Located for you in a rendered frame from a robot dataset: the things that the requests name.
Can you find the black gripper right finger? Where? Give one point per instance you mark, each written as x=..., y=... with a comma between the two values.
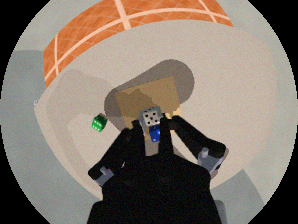
x=208, y=152

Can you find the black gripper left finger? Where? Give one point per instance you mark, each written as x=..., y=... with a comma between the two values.
x=113, y=160

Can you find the green die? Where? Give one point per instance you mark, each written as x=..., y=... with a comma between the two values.
x=99, y=123

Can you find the tan square mat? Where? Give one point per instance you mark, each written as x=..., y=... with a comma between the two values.
x=161, y=92

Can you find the white die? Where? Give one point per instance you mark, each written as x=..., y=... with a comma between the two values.
x=151, y=116

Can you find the blue die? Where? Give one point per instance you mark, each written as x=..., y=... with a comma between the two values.
x=154, y=132

